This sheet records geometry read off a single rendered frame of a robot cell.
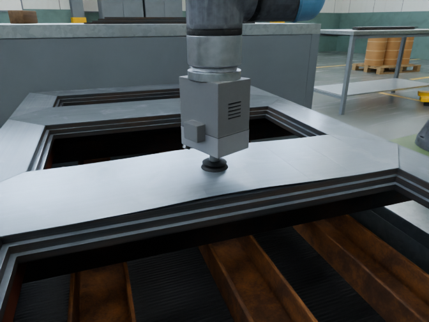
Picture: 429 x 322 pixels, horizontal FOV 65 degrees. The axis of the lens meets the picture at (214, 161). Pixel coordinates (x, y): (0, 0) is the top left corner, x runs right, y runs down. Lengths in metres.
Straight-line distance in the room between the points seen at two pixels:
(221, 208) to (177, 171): 0.11
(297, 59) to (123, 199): 1.18
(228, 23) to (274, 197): 0.24
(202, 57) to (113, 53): 0.84
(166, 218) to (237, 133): 0.16
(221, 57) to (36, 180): 0.32
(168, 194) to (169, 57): 0.90
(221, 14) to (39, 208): 0.33
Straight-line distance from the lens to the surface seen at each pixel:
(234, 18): 0.46
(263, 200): 0.47
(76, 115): 0.91
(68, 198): 0.49
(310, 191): 0.51
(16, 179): 0.58
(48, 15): 9.50
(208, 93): 0.45
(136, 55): 1.28
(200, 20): 0.45
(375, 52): 8.30
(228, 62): 0.45
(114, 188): 0.49
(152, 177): 0.50
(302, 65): 1.53
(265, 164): 0.55
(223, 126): 0.46
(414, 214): 0.84
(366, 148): 0.68
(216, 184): 0.47
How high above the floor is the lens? 1.06
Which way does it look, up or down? 23 degrees down
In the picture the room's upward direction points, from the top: straight up
